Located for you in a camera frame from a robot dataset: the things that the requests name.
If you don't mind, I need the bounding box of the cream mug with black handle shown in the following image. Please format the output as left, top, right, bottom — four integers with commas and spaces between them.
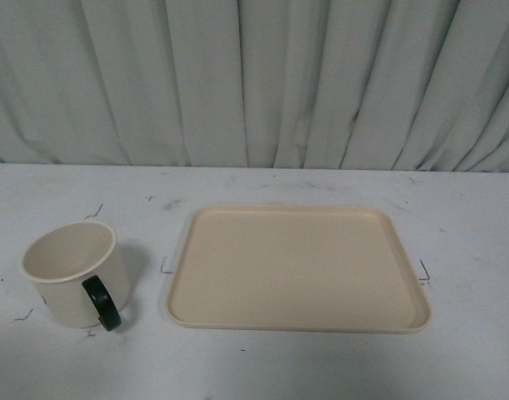
20, 220, 130, 332

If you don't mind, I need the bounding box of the beige rectangular tray plate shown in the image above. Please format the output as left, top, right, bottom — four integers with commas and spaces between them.
166, 205, 432, 333

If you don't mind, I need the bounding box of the white pleated curtain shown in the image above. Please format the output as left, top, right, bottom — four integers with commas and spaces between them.
0, 1, 509, 173

